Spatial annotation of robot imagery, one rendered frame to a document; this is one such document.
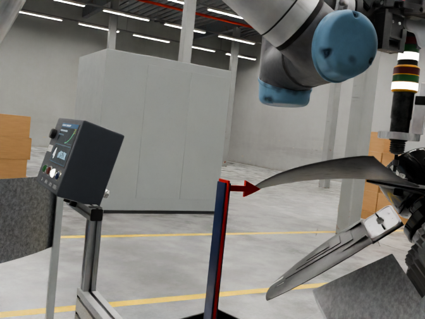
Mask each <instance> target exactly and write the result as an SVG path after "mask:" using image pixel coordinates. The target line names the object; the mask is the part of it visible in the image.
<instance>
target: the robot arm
mask: <svg viewBox="0 0 425 319"><path fill-rule="evenodd" d="M25 1H26V0H0V45H1V43H2V42H3V40H4V38H5V37H6V34H7V33H8V31H9V30H10V28H11V26H12V24H13V22H14V21H15V19H16V17H17V16H18V14H19V12H20V10H21V9H22V7H23V5H24V4H25ZM222 1H223V2H224V3H226V4H227V5H228V6H229V7H230V8H231V9H232V10H233V11H234V12H236V13H237V14H238V15H239V16H240V17H242V18H243V19H244V20H245V21H246V22H247V23H248V24H249V25H250V26H251V27H253V28H254V29H255V30H256V31H257V32H259V33H260V34H261V35H262V46H261V62H260V71H259V76H258V82H259V100H260V102H261V103H262V104H265V105H268V106H276V107H286V108H299V107H304V106H307V105H308V104H309V101H310V94H311V92H312V88H313V87H317V86H319V85H324V84H329V83H340V82H344V81H346V80H348V79H350V78H353V77H356V76H358V75H360V74H361V73H363V72H364V71H366V70H367V69H368V68H369V67H370V66H371V65H372V63H373V61H374V59H375V57H376V53H377V51H381V52H384V53H389V54H393V53H402V54H404V47H405V42H406V36H407V31H408V32H412V33H414V34H415V36H416V40H417V44H418V46H419V47H421V48H425V6H423V5H421V4H416V3H409V2H406V1H403V0H222ZM403 16H404V18H403ZM403 27H404V28H405V29H403Z"/></svg>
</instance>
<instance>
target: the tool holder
mask: <svg viewBox="0 0 425 319"><path fill-rule="evenodd" d="M414 104H415V105H414V115H413V121H412V130H411V133H405V132H389V131H379V132H378V138H380V139H399V140H405V141H414V142H419V141H420V138H421V136H420V135H423V130H424V121H425V84H424V83H421V84H420V89H419V95H418V96H416V98H415V103H414Z"/></svg>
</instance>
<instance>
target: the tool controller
mask: <svg viewBox="0 0 425 319"><path fill-rule="evenodd" d="M124 137H125V136H124V135H123V134H120V133H118V132H115V131H113V130H110V129H108V128H105V127H102V126H100V125H97V124H95V123H92V122H88V121H87V120H76V119H69V118H59V119H58V122H57V124H56V127H55V128H52V129H51V131H50V133H49V138H51V141H50V143H49V146H48V148H47V151H46V155H45V156H44V160H43V162H42V165H41V168H40V170H39V174H38V176H37V179H36V181H37V182H38V183H39V184H41V185H42V186H44V187H45V188H46V189H48V190H49V191H51V192H52V193H53V194H55V195H56V196H58V197H61V198H64V199H63V201H64V202H67V203H69V205H70V206H73V207H76V205H77V203H82V204H89V205H92V204H96V205H98V206H100V205H101V201H102V199H103V198H107V197H108V196H109V190H107V189H106V187H107V185H108V182H109V179H110V176H111V173H112V171H113V168H114V164H115V163H116V159H117V157H118V154H119V151H120V148H121V145H122V143H123V139H124ZM55 143H58V144H60V145H59V149H58V151H57V154H56V157H55V159H54V162H52V161H49V160H50V157H51V155H52V151H53V149H54V146H55ZM46 164H48V167H50V166H52V169H54V168H56V169H57V170H56V172H58V171H60V170H61V176H60V178H59V180H58V181H56V179H55V177H54V178H51V176H50V175H49V176H47V174H46V173H43V171H42V167H43V166H44V165H46Z"/></svg>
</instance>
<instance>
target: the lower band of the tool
mask: <svg viewBox="0 0 425 319"><path fill-rule="evenodd" d="M398 66H411V67H416V68H419V67H418V66H416V65H397V66H394V67H398ZM396 74H409V75H416V74H410V73H396ZM396 74H393V75H396ZM417 76H419V75H417ZM394 82H409V81H394ZM413 83H417V82H413ZM417 84H419V83H417ZM391 91H392V92H393V91H405V92H415V93H417V91H416V90H412V89H391Z"/></svg>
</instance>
